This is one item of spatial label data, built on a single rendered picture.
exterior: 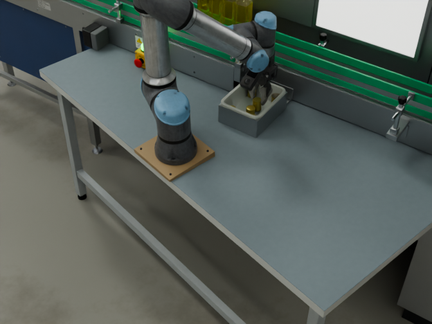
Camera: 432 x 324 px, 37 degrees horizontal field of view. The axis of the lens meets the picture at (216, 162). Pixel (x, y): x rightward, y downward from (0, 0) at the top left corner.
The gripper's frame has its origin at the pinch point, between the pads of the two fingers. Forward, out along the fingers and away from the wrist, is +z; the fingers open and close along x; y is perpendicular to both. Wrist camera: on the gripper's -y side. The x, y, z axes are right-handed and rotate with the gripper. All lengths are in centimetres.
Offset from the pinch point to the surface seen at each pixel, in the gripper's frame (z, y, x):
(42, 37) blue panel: 21, 4, 128
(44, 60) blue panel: 35, 4, 129
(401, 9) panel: -34, 35, -35
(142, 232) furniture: 62, -36, 31
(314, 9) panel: -23.8, 34.5, -1.7
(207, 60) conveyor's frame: -4.5, 5.7, 27.8
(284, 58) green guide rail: -9.4, 18.2, 0.1
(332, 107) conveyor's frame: 2.6, 16.9, -23.1
